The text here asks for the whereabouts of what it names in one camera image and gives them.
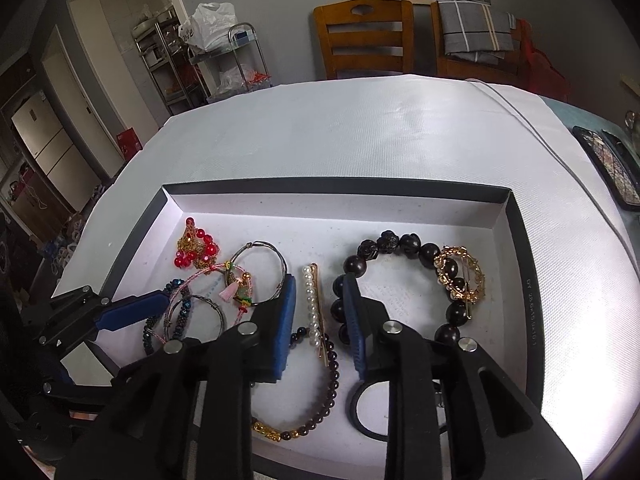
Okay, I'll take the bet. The red bag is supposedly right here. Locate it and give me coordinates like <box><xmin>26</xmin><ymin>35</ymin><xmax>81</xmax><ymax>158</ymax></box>
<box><xmin>515</xmin><ymin>19</ymin><xmax>571</xmax><ymax>103</ymax></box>

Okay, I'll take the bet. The pink cord charm bracelet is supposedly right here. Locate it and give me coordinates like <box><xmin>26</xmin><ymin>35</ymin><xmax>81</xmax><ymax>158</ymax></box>
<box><xmin>150</xmin><ymin>257</ymin><xmax>253</xmax><ymax>343</ymax></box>

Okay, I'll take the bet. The dark blue bead bracelet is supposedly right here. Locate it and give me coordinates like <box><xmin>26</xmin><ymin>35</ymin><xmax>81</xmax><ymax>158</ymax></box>
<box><xmin>142</xmin><ymin>277</ymin><xmax>196</xmax><ymax>358</ymax></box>

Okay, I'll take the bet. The beige refrigerator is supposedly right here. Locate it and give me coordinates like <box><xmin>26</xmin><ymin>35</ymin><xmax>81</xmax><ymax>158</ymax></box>
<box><xmin>11</xmin><ymin>91</ymin><xmax>103</xmax><ymax>211</ymax></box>

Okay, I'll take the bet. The metal storage rack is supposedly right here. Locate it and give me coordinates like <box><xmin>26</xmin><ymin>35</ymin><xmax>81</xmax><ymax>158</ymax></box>
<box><xmin>132</xmin><ymin>7</ymin><xmax>201</xmax><ymax>116</ymax></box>

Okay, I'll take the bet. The dark phone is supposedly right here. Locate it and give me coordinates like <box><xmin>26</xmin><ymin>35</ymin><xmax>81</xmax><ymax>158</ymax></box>
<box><xmin>602</xmin><ymin>129</ymin><xmax>640</xmax><ymax>176</ymax></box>

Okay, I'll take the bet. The silver bangle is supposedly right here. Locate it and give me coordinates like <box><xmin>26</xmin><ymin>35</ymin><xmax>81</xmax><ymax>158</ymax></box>
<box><xmin>164</xmin><ymin>295</ymin><xmax>227</xmax><ymax>346</ymax></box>
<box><xmin>224</xmin><ymin>241</ymin><xmax>290</xmax><ymax>307</ymax></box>

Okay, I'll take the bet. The garnet bead bracelet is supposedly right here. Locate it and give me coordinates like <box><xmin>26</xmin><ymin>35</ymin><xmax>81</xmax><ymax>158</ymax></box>
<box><xmin>250</xmin><ymin>326</ymin><xmax>341</xmax><ymax>445</ymax></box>

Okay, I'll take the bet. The dark grey shallow box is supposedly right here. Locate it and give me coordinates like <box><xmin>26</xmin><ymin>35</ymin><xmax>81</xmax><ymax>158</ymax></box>
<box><xmin>50</xmin><ymin>178</ymin><xmax>544</xmax><ymax>480</ymax></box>

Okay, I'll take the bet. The black wooden bead bracelet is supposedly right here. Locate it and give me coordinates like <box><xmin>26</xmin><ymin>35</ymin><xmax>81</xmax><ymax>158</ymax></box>
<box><xmin>331</xmin><ymin>230</ymin><xmax>473</xmax><ymax>346</ymax></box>

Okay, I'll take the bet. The red bead gold charm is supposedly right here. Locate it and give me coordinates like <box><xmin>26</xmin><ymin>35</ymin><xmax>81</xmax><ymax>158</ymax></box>
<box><xmin>172</xmin><ymin>217</ymin><xmax>223</xmax><ymax>269</ymax></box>

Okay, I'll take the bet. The gold round hair pin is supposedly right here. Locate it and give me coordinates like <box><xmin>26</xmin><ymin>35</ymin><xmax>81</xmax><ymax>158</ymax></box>
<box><xmin>432</xmin><ymin>244</ymin><xmax>486</xmax><ymax>318</ymax></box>

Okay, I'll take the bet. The white plastic bag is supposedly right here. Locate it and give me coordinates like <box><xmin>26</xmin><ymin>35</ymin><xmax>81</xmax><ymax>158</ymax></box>
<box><xmin>178</xmin><ymin>2</ymin><xmax>237</xmax><ymax>53</ymax></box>

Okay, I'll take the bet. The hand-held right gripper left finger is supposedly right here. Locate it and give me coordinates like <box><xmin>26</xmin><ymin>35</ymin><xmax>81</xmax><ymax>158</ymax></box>
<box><xmin>55</xmin><ymin>274</ymin><xmax>297</xmax><ymax>480</ymax></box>

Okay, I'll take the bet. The dark patterned case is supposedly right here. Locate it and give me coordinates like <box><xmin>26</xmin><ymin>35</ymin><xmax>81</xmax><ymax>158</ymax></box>
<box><xmin>572</xmin><ymin>125</ymin><xmax>640</xmax><ymax>211</ymax></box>

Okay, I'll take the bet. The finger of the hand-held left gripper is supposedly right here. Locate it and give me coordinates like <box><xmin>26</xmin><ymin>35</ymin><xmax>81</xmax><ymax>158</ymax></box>
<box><xmin>42</xmin><ymin>379</ymin><xmax>126</xmax><ymax>403</ymax></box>
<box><xmin>37</xmin><ymin>285</ymin><xmax>172</xmax><ymax>356</ymax></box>

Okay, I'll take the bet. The pearl hair clip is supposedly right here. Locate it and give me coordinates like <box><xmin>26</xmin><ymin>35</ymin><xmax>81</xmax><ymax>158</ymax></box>
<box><xmin>301</xmin><ymin>262</ymin><xmax>337</xmax><ymax>368</ymax></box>

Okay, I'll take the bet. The grey cable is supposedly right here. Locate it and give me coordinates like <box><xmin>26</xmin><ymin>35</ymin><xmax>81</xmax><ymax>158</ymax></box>
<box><xmin>465</xmin><ymin>78</ymin><xmax>636</xmax><ymax>271</ymax></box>

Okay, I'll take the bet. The wooden chair with cloth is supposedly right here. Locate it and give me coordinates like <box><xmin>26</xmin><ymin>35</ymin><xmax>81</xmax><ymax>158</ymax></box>
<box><xmin>431</xmin><ymin>1</ymin><xmax>523</xmax><ymax>83</ymax></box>

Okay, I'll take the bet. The steel trolley cart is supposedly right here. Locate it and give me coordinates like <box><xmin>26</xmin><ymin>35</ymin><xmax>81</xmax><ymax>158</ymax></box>
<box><xmin>190</xmin><ymin>22</ymin><xmax>273</xmax><ymax>106</ymax></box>

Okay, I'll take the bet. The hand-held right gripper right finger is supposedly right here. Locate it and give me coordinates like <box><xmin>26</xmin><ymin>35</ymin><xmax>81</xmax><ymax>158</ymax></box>
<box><xmin>341</xmin><ymin>275</ymin><xmax>583</xmax><ymax>480</ymax></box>

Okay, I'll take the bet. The red box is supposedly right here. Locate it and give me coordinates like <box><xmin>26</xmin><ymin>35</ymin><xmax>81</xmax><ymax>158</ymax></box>
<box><xmin>116</xmin><ymin>128</ymin><xmax>143</xmax><ymax>161</ymax></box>

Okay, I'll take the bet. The black hair tie star charm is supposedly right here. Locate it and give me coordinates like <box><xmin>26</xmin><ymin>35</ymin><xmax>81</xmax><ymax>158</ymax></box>
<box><xmin>348</xmin><ymin>380</ymin><xmax>451</xmax><ymax>443</ymax></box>

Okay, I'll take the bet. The grey plaid cloth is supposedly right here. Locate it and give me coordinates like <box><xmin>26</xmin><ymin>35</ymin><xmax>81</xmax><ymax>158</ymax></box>
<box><xmin>437</xmin><ymin>0</ymin><xmax>516</xmax><ymax>66</ymax></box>

